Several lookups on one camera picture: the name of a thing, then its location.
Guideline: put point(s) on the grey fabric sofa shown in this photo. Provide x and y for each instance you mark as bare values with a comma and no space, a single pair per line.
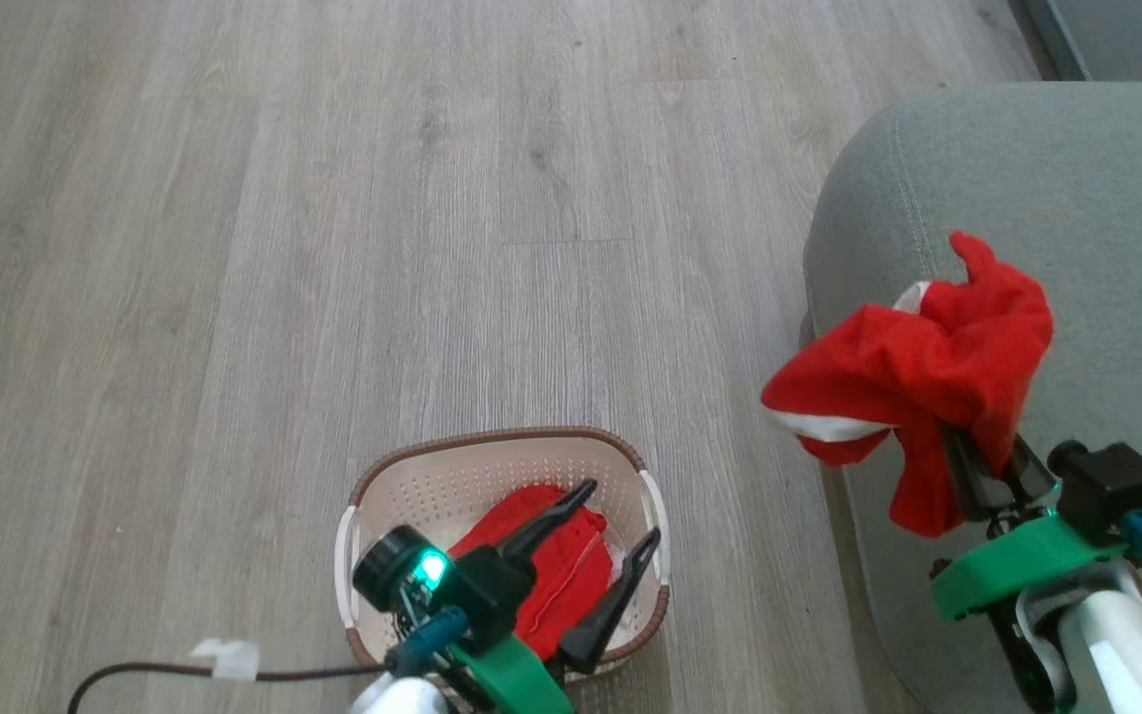
1077,178

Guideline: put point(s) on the white tape piece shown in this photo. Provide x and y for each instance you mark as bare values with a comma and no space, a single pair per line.
227,658

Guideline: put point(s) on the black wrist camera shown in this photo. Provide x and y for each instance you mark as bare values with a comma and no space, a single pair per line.
388,565
1111,486

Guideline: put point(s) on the blue left wrist connector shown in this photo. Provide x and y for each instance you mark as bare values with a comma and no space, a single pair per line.
427,640

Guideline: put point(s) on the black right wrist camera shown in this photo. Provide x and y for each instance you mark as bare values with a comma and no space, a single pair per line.
1111,486

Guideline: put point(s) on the plain red garment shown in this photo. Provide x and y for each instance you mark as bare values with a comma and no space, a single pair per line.
571,585

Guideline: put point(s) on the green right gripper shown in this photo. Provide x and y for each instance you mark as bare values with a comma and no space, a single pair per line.
1017,565

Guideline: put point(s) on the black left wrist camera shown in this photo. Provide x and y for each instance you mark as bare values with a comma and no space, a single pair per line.
388,565

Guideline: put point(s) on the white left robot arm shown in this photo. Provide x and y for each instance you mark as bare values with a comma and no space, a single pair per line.
402,697

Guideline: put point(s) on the grey furniture piece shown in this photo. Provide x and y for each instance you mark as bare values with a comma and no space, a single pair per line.
1126,35

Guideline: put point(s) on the cream perforated laundry basket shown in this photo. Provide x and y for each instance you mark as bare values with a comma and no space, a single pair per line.
452,486

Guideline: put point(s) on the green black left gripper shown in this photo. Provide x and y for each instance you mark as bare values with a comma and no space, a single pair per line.
507,674

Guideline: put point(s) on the red garment with white stripes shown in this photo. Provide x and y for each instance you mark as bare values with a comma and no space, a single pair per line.
928,367

